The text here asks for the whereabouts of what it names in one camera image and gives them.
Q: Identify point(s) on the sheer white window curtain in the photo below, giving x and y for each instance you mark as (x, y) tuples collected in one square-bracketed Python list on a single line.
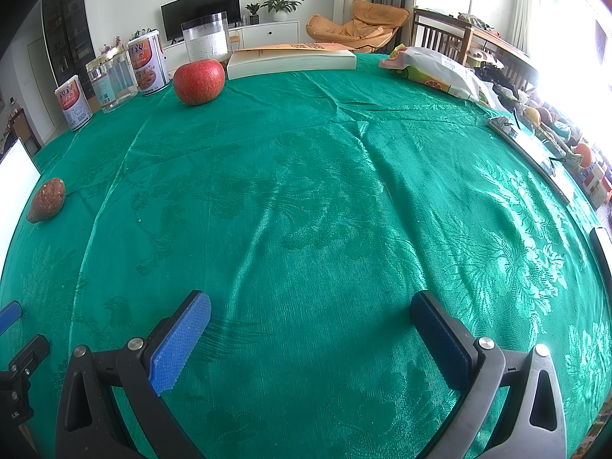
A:
[(521, 5)]

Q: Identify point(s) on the white plastic bag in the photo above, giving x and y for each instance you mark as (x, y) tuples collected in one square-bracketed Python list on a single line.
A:
[(440, 69)]

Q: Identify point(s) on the green patterned tablecloth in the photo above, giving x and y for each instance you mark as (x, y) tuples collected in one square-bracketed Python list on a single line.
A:
[(311, 224)]

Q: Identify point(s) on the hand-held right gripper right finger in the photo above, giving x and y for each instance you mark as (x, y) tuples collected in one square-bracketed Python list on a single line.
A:
[(440, 339)]

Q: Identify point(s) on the sweet potato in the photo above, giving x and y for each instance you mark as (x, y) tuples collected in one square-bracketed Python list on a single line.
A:
[(46, 199)]

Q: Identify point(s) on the large green potted plant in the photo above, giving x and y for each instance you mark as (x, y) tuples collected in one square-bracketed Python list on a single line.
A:
[(282, 2)]

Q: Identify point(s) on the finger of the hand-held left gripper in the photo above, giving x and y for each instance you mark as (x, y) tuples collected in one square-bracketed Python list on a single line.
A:
[(9, 315), (31, 351)]

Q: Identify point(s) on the leafy potted plant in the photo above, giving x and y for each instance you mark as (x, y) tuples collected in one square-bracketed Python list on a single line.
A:
[(136, 34)]

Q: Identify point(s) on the glass jar gold lid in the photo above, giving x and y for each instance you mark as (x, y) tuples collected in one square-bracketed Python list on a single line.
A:
[(112, 83)]

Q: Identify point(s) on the long silver flat tray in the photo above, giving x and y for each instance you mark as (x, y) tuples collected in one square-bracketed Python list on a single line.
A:
[(530, 153)]

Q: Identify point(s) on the white television cabinet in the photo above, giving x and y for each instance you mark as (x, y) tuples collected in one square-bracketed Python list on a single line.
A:
[(272, 33)]

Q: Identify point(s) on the tall red label can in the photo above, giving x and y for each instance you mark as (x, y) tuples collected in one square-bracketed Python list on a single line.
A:
[(147, 69)]

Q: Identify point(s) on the yellow pear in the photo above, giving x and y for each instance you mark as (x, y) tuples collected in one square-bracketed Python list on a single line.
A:
[(531, 115)]

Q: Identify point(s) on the orange lounge chair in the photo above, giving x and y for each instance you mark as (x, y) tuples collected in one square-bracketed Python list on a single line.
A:
[(356, 26)]

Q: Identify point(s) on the small white tin can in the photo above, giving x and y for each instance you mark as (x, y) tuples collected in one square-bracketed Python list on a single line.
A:
[(72, 105)]

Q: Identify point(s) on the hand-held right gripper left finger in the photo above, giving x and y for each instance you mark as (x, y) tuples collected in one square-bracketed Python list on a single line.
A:
[(179, 344)]

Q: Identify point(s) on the red flower bouquet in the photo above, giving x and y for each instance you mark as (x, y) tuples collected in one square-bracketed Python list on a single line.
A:
[(112, 45)]

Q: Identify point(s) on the thick yellow cover book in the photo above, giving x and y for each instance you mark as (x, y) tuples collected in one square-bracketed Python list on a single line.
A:
[(291, 62)]

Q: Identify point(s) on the clear plastic jar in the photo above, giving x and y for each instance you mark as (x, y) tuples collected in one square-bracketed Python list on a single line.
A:
[(205, 40)]

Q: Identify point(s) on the wooden chair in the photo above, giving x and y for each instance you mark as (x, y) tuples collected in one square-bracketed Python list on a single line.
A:
[(19, 129)]

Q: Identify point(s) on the small green potted plant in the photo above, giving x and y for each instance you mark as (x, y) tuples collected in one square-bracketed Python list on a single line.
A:
[(253, 9)]

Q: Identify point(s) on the red apple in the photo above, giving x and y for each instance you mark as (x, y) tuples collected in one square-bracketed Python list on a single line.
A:
[(198, 81)]

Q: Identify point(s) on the white board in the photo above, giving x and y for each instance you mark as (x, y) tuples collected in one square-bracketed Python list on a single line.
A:
[(14, 186)]

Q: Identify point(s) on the black bundle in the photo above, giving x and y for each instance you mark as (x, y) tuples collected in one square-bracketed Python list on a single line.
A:
[(497, 81)]

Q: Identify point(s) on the silver phone table edge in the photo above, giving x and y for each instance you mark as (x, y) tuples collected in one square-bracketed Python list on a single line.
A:
[(602, 244)]

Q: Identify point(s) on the orange fruit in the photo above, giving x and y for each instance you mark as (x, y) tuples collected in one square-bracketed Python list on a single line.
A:
[(582, 152)]

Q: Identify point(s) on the dark display cabinet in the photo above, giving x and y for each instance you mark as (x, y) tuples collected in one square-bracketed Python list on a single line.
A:
[(64, 33)]

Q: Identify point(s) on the wooden slatted bench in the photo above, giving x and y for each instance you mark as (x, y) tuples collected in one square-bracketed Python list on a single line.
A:
[(440, 33)]

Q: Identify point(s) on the black television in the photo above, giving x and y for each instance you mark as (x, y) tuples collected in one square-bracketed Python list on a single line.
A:
[(201, 12)]

